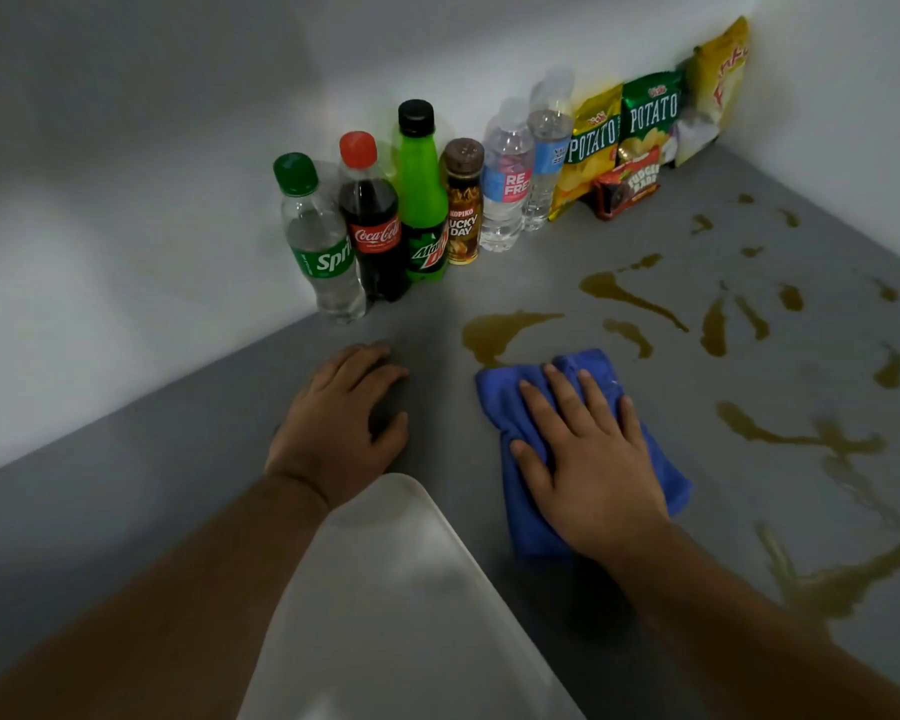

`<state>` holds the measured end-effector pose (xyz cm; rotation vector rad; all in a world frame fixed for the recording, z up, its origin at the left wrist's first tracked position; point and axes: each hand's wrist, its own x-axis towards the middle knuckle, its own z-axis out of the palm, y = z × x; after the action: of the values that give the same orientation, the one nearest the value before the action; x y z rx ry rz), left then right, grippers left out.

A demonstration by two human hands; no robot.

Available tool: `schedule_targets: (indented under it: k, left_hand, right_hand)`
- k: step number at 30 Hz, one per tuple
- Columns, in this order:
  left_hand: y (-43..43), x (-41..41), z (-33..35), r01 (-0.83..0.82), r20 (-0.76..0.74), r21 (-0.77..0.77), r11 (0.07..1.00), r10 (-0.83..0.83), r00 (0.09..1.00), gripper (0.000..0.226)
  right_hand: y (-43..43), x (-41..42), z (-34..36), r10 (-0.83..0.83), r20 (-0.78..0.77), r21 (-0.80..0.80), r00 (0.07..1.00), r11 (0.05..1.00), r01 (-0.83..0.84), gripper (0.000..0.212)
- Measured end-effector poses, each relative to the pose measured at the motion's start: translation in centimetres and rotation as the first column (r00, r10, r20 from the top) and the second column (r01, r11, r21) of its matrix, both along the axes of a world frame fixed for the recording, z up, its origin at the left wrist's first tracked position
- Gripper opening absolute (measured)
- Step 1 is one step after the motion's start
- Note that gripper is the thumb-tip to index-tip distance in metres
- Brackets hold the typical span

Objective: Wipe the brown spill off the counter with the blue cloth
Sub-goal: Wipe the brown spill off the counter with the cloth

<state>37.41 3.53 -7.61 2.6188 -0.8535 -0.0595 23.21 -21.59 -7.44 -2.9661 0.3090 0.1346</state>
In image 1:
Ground red brown snack bar pack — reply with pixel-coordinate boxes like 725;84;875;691
589;147;663;222

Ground green potato chip bag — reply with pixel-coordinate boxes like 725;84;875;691
618;70;684;170

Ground yellow and white snack bag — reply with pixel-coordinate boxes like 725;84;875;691
674;15;752;168

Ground brown coffee drink bottle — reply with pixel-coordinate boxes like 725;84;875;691
440;137;486;267

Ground white plastic tray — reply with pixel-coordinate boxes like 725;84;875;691
237;472;588;720

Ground brown liquid spill patches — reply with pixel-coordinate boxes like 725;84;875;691
461;190;900;625

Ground person's left forearm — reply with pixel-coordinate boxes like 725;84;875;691
0;472;331;720

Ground water bottle pink label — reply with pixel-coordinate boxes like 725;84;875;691
479;97;536;254

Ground yellow potato chip bag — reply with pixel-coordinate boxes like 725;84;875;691
548;84;624;223

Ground green soda bottle black cap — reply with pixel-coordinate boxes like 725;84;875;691
393;98;450;285

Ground clear soda bottle green cap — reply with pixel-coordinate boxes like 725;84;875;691
273;151;368;325

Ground person's right hand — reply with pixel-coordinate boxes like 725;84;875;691
509;364;673;568

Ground person's right forearm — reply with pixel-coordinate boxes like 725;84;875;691
606;517;900;720

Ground person's left hand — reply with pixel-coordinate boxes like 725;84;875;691
264;342;412;511

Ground blue microfibre cloth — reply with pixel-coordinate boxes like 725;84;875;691
474;348;693;560

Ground water bottle blue label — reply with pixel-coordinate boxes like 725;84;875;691
522;66;576;234

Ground dark cola bottle red cap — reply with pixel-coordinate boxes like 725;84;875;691
336;130;411;304

